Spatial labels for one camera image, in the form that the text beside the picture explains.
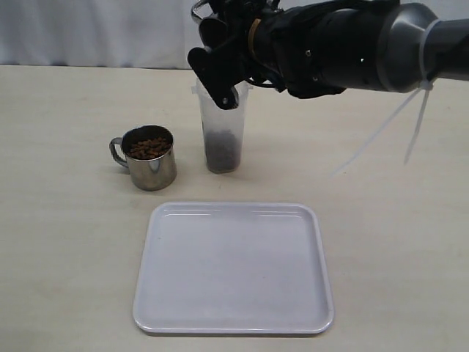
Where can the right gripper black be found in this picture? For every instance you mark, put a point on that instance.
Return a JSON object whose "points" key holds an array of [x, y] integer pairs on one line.
{"points": [[246, 55]]}

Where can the steel mug with pellets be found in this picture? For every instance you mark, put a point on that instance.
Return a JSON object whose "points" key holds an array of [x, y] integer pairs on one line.
{"points": [[147, 152]]}

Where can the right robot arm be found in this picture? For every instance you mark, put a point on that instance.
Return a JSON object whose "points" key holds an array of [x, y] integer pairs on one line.
{"points": [[324, 48]]}

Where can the clear plastic tall cup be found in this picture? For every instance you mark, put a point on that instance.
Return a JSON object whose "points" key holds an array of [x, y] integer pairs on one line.
{"points": [[222, 130]]}

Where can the white backdrop curtain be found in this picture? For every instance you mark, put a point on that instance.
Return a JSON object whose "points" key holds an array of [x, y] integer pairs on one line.
{"points": [[150, 34]]}

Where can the white rectangular tray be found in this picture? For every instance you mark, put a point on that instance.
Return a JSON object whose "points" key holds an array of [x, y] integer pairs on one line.
{"points": [[233, 268]]}

